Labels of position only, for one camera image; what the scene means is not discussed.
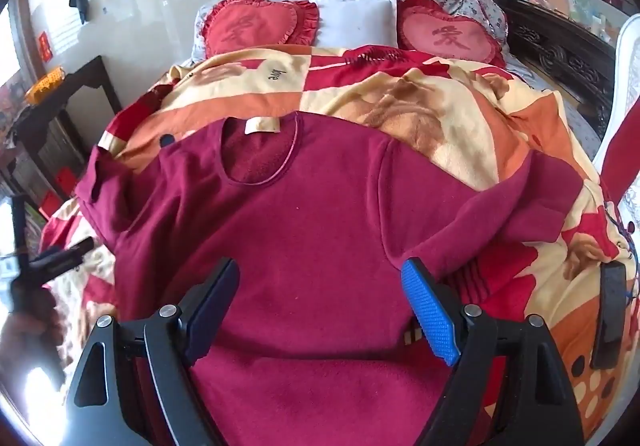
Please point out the white pillow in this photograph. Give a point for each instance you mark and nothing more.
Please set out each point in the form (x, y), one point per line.
(355, 20)

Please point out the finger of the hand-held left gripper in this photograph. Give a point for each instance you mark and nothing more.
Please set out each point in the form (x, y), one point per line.
(70, 257)

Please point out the pile of assorted packets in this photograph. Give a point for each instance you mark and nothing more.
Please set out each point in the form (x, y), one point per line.
(575, 5)

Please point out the red orange printed blanket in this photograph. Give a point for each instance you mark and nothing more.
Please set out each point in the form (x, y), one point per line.
(450, 125)

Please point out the white chair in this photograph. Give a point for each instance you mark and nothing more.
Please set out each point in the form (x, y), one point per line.
(627, 55)

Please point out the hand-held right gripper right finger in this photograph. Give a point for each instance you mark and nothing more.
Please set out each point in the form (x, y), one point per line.
(431, 316)

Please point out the red box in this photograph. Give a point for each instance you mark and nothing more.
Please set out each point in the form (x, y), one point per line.
(50, 205)
(65, 181)

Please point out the person's left hand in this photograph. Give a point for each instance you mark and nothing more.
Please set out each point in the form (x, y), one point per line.
(30, 341)

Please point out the black phone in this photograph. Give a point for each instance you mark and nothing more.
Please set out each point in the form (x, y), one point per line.
(609, 316)

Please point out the red wall sticker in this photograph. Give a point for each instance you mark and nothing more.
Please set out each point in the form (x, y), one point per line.
(44, 45)

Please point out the red heart pillow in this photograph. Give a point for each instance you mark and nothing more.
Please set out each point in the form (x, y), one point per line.
(250, 28)
(445, 38)

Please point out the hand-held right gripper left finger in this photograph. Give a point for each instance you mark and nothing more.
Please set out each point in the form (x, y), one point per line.
(215, 308)

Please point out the orange basket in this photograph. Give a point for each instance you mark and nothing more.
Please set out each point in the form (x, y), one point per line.
(46, 85)

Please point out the maroon fleece sweater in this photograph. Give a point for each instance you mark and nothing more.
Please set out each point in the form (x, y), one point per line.
(310, 236)

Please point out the dark carved wooden headboard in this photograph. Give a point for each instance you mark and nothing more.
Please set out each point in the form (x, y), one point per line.
(550, 50)

